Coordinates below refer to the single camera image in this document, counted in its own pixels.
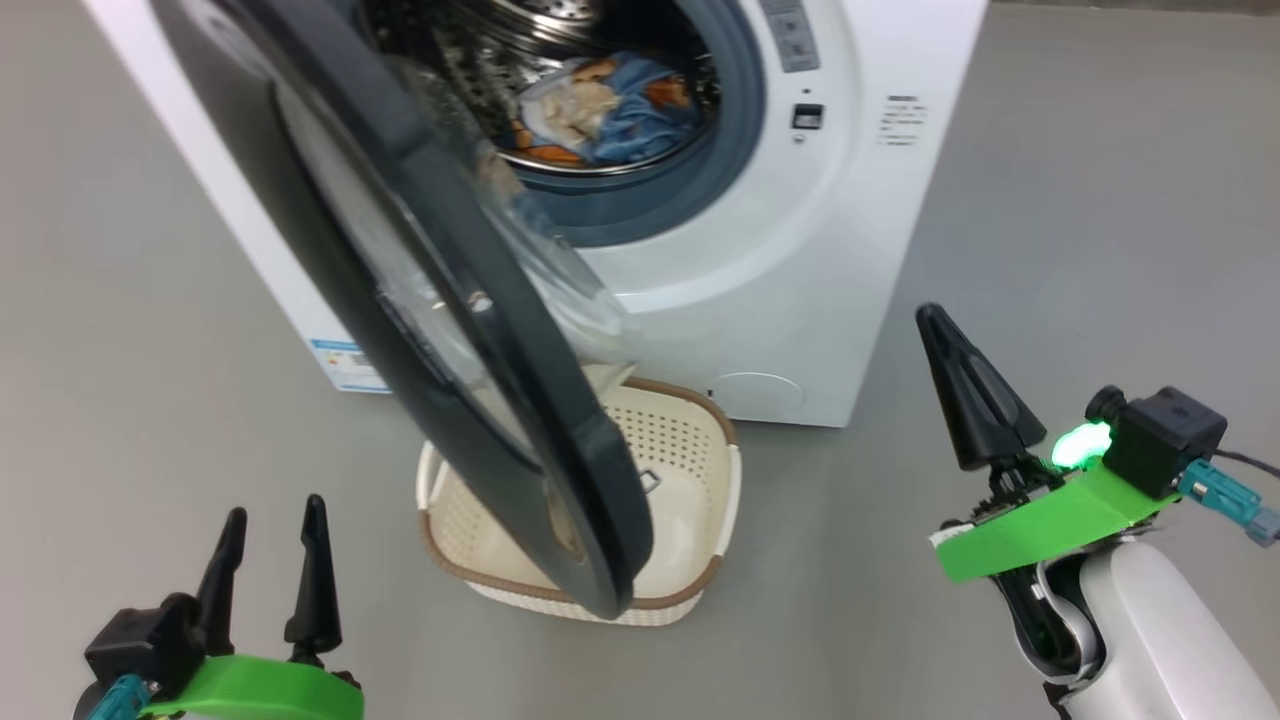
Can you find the round white drain filter cover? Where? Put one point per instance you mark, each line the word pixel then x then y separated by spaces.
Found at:
pixel 760 393

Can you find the cream beige garment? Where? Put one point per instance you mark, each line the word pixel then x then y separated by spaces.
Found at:
pixel 575 105

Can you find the white front-load washing machine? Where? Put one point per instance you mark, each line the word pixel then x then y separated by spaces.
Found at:
pixel 800 280

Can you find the black round glass washer door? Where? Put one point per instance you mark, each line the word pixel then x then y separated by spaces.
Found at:
pixel 470 330

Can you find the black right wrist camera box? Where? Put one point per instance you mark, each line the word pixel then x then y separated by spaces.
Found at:
pixel 1165 440

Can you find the blue patterned garment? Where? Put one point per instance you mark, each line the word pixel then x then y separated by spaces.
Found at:
pixel 640 125

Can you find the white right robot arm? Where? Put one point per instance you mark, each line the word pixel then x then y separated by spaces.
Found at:
pixel 1150 640

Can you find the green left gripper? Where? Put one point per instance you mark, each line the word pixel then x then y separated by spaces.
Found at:
pixel 260 690

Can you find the cream perforated basket brown rim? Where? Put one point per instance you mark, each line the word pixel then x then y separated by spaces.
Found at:
pixel 690 500

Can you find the orange garment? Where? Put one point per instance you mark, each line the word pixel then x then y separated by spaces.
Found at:
pixel 545 153

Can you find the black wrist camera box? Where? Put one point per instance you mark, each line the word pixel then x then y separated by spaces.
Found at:
pixel 1165 440
pixel 145 640

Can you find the grey washer front label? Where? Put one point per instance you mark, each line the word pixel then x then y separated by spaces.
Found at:
pixel 792 35

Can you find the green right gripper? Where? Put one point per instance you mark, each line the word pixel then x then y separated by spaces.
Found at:
pixel 1050 525

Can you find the blue energy label sticker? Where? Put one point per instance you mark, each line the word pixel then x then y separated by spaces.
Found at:
pixel 340 368

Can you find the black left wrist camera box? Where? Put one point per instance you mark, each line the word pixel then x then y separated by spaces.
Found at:
pixel 145 640

